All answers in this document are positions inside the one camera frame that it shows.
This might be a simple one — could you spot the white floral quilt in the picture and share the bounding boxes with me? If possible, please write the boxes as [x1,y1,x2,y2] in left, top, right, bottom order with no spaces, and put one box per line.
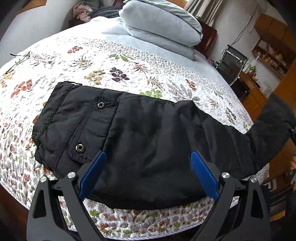
[1,37,252,228]

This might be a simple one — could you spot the light blue folded duvet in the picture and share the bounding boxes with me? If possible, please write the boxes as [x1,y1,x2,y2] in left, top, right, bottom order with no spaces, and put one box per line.
[119,1,203,60]

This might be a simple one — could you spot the black padded pants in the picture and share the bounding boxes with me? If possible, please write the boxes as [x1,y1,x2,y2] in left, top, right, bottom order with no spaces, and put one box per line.
[32,82,295,210]

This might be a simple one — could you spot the black metal chair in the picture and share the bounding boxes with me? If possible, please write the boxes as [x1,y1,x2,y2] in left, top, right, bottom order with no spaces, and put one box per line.
[216,45,248,86]

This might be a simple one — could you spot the wooden desk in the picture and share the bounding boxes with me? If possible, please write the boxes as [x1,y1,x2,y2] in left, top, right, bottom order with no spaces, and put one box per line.
[239,72,267,121]

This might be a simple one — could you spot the dark red wooden headboard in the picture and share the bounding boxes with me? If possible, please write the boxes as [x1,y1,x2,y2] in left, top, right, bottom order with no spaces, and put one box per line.
[194,20,217,55]

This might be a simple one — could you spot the beige curtain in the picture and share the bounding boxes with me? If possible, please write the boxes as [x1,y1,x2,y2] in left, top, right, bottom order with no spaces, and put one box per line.
[184,0,223,27]

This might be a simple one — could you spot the thin dark twig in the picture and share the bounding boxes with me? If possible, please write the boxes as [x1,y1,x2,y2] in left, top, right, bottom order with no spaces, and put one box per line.
[5,51,31,74]

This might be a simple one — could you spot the wooden wall shelf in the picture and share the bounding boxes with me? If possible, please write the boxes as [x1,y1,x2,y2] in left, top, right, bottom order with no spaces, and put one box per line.
[251,14,295,80]

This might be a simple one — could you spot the pink grey clothes pile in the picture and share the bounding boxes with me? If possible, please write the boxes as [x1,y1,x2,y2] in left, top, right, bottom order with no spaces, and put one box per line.
[72,0,101,23]

